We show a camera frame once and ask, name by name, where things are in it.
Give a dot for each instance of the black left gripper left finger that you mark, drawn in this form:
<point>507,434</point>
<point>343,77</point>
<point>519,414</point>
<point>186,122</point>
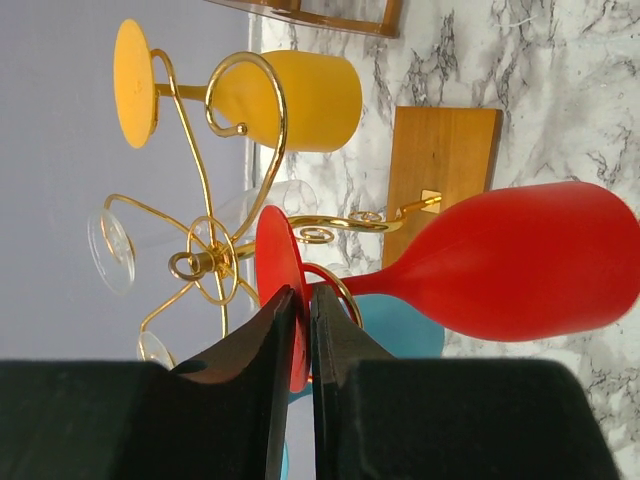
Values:
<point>218,415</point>

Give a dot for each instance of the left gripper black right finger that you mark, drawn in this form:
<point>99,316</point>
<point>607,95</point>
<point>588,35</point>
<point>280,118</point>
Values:
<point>379,417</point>

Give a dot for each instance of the blue plastic goblet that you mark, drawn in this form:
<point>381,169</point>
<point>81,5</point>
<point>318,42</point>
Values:
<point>401,330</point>

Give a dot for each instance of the clear smooth wine glass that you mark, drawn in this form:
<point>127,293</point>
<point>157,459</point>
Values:
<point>114,251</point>

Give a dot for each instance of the red plastic goblet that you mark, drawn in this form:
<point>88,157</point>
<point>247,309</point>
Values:
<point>520,264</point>

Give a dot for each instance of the yellow plastic goblet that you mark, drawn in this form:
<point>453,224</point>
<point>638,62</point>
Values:
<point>323,95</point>

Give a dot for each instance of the wooden base of glass rack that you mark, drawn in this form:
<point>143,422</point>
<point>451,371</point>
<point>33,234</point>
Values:
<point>437,151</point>

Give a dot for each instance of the wooden shelf rack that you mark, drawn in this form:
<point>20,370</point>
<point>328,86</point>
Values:
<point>297,12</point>

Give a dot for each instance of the gold wire glass rack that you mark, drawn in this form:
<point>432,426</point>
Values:
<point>215,266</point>

